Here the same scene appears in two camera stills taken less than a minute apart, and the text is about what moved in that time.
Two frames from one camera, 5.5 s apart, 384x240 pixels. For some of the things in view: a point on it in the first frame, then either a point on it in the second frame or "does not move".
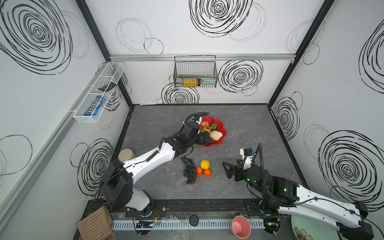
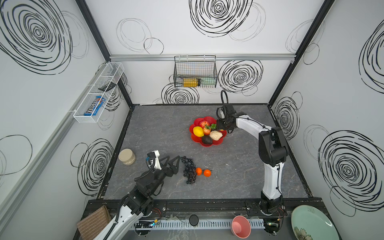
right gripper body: x=237 y=172 to x=223 y=122
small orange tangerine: x=207 y=173 does not move
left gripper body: x=199 y=137 to x=167 y=169
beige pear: x=215 y=135 does not move
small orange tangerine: x=198 y=170 does not move
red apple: x=203 y=123 does not move
